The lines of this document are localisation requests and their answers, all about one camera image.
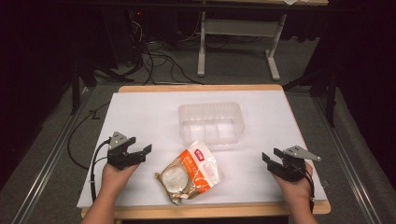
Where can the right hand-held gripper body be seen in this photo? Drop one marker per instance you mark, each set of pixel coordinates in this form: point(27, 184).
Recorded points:
point(291, 168)

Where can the clear plastic container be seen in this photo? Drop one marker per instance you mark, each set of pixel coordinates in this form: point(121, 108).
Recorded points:
point(211, 124)

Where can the orange and brown snack packet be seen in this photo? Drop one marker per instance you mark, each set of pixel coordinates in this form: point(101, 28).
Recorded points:
point(190, 174)

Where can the black metal stand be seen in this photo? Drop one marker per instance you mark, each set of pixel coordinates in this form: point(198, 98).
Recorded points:
point(330, 90)
point(76, 84)

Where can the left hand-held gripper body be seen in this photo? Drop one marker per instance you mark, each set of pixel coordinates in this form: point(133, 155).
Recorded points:
point(120, 157)

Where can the white metal desk frame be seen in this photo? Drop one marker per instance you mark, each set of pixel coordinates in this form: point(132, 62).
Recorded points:
point(241, 28)

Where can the person's right hand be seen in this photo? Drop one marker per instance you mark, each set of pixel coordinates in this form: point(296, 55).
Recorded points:
point(295, 189)

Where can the person's left hand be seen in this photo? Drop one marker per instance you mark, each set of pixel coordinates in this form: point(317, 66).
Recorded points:
point(113, 179)

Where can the silver floor rail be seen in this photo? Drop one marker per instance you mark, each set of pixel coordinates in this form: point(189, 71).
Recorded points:
point(345, 161)
point(46, 165)

